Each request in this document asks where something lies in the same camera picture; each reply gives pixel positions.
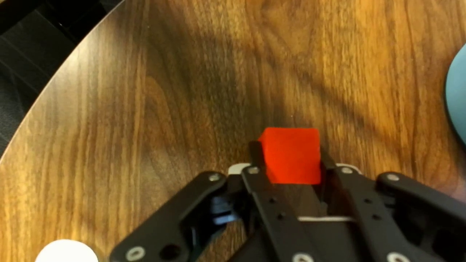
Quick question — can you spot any round wooden table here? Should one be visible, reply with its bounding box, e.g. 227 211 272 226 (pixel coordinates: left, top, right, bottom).
0 0 466 262

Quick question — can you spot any orange rectangular block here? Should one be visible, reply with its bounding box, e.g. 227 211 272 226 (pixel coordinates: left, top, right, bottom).
259 127 322 185

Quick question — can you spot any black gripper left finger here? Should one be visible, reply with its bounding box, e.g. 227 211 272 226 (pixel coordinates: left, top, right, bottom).
109 166 311 262

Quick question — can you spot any blue bowl of candies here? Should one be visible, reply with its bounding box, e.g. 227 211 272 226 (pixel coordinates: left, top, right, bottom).
445 44 466 144

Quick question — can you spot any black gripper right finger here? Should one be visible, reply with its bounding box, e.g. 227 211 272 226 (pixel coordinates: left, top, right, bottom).
319 166 466 262

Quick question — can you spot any white plastic spoon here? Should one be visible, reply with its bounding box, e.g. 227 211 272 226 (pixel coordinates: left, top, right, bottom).
35 239 99 262

